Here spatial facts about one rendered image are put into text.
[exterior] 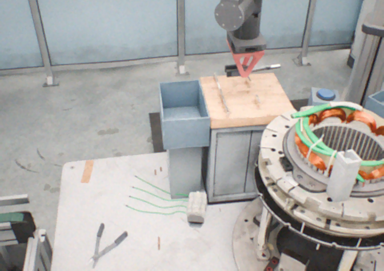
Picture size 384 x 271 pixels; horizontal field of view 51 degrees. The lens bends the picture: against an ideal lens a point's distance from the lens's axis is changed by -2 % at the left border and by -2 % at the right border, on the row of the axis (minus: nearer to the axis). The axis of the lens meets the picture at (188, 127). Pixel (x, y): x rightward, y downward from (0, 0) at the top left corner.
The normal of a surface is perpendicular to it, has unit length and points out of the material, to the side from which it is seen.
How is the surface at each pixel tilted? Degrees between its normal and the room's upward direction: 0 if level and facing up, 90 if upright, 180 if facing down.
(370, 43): 90
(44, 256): 90
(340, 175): 90
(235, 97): 0
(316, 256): 0
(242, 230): 0
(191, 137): 90
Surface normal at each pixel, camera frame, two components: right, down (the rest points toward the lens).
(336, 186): -0.97, 0.15
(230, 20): -0.47, 0.58
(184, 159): 0.12, 0.61
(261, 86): 0.00, -0.79
